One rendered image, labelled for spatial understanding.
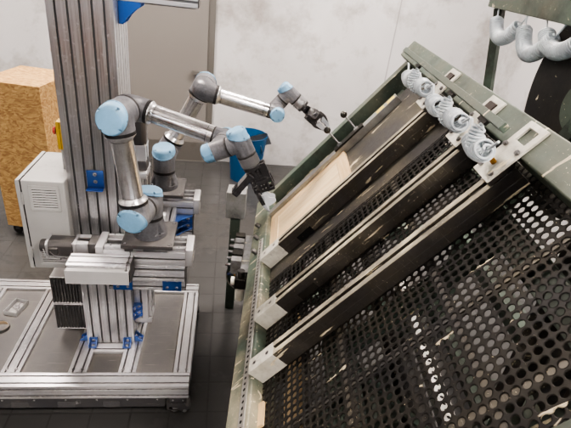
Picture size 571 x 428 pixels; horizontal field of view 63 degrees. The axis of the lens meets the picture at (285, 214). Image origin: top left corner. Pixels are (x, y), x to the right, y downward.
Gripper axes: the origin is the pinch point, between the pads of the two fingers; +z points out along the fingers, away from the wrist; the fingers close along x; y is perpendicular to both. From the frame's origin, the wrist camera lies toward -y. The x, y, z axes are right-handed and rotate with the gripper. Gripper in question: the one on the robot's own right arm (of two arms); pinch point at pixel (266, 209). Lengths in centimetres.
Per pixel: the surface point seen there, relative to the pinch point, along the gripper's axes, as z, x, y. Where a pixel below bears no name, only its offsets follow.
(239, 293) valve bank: 55, 28, -36
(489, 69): 13, 81, 130
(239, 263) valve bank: 47, 42, -32
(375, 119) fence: 8, 64, 62
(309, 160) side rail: 28, 91, 22
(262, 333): 37.8, -25.7, -19.0
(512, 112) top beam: -20, -37, 84
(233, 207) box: 38, 89, -32
